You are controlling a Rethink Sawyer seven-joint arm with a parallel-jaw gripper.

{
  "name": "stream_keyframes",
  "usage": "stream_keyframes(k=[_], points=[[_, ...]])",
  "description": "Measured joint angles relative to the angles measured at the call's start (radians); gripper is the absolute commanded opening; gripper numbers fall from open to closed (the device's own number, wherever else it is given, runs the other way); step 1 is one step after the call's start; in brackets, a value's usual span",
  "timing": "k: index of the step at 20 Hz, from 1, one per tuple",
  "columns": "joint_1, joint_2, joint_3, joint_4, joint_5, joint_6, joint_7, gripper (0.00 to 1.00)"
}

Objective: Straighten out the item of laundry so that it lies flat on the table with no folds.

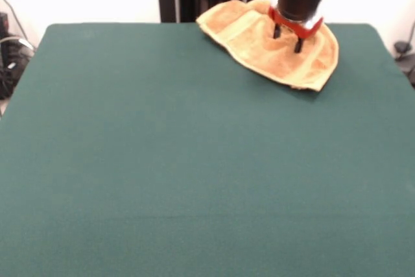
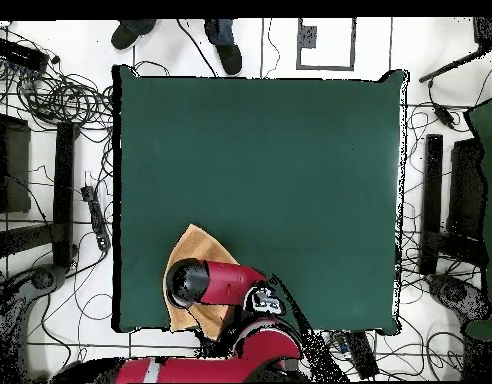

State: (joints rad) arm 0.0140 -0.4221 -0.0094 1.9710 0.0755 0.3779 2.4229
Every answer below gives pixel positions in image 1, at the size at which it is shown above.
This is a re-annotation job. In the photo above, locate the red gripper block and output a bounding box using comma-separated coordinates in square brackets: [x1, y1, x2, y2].
[268, 6, 325, 54]

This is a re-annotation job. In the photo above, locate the tan terry towel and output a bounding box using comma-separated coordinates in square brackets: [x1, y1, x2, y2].
[196, 0, 340, 92]

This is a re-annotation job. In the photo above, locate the grey office chair base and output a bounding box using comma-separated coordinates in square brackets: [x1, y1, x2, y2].
[394, 20, 415, 88]

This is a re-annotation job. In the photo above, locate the dark green table cloth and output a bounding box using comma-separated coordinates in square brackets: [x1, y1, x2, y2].
[0, 23, 415, 277]

